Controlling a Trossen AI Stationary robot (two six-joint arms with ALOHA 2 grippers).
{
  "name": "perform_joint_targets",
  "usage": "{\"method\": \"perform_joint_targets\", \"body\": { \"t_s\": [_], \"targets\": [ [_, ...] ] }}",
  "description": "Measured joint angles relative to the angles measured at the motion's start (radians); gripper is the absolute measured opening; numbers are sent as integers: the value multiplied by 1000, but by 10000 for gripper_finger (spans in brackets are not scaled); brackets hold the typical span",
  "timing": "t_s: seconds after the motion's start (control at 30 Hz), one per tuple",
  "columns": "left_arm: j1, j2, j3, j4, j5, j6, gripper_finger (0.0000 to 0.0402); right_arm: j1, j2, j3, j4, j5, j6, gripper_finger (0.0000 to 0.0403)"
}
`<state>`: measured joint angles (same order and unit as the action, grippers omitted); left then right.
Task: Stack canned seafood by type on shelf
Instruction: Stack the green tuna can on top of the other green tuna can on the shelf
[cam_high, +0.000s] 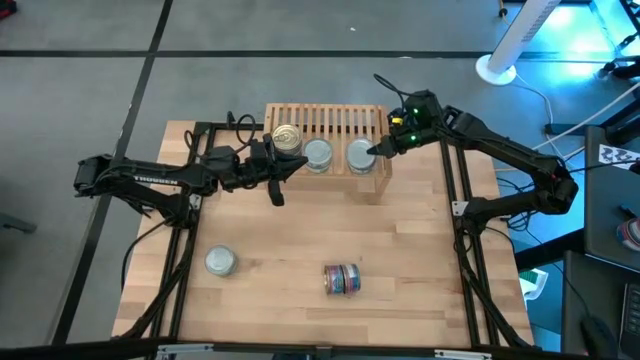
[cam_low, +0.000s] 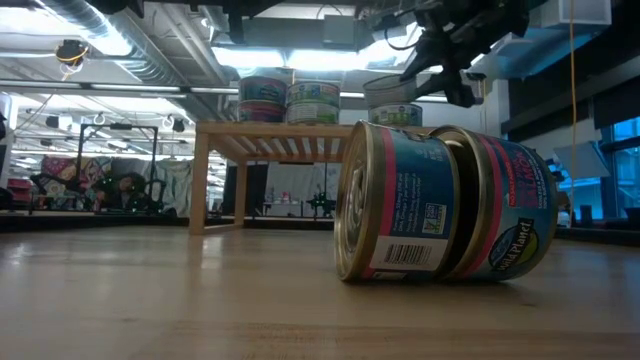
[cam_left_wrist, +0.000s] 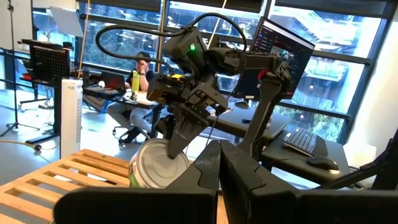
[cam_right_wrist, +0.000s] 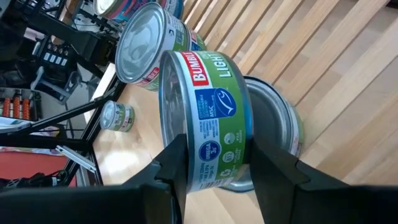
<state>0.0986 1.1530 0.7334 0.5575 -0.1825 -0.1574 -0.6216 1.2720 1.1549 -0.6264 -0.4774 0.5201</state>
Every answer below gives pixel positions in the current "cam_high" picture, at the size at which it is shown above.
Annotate black office chair base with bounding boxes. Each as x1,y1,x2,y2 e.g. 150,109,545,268
597,29,640,81

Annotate cream thick cable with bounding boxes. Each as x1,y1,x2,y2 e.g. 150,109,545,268
514,79,640,159

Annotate white fiducial marker sheet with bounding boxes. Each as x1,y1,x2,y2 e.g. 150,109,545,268
598,143,640,171

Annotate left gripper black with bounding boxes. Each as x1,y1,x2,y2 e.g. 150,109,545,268
235,141,309,207

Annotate black desk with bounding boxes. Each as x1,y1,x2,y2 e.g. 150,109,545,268
560,249,640,360

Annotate black desk foot bar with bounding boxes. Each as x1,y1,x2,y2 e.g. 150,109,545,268
513,227,587,272

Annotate black computer mouse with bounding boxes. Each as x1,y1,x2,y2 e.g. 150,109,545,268
579,315,619,359

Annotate silver aluminium rail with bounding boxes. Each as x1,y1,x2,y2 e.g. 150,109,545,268
156,342,215,360
433,348,494,360

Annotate grey chair foot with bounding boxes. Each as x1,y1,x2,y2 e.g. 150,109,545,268
0,213,37,234

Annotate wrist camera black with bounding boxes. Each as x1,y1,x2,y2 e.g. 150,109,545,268
403,89,437,121
248,139,272,166

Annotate wooden slatted shelf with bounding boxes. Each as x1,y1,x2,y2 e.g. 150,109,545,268
258,102,393,204

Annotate black aluminium table frame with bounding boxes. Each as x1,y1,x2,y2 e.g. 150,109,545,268
115,110,535,350

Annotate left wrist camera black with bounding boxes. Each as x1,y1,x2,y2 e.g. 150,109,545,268
248,139,272,166

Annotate white green box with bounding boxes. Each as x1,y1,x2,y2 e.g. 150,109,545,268
518,268,550,301

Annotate white fan stand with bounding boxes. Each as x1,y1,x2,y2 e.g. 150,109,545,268
474,0,564,86

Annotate black keyboard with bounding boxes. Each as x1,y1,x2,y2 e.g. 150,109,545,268
619,281,640,346

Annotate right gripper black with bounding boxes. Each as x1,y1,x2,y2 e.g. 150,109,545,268
367,119,444,157

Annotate colourful tape rolls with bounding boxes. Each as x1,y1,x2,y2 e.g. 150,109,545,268
615,216,640,252

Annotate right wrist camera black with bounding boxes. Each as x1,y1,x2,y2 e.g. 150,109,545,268
403,89,437,121

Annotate dark grey desk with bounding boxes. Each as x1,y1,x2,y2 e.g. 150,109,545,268
583,125,640,274

